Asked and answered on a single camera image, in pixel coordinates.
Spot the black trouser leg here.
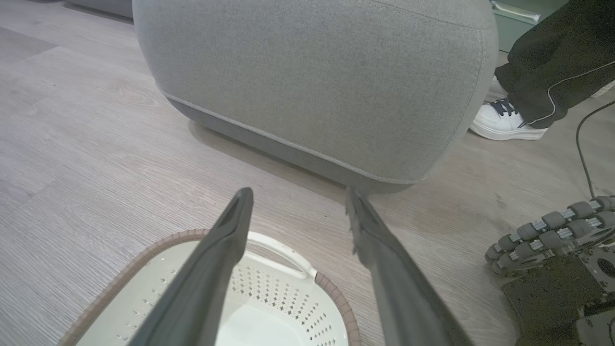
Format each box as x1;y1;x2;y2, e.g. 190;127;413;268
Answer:
494;0;615;130

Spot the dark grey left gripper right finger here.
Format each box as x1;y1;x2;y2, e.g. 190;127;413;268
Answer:
345;187;474;346

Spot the white laundry basket brown rim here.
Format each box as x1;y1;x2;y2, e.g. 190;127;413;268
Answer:
57;229;362;346

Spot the grey round ottoman seat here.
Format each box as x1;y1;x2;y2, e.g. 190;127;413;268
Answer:
132;0;499;194

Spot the grey roller robot wheel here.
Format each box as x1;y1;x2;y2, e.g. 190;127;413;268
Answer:
484;195;615;275

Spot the white sneaker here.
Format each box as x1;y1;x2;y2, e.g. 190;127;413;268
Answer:
469;98;549;141

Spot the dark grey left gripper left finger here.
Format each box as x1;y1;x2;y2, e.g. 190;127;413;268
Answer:
127;187;254;346

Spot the thin black cable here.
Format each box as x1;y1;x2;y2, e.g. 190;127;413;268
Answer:
575;99;615;198

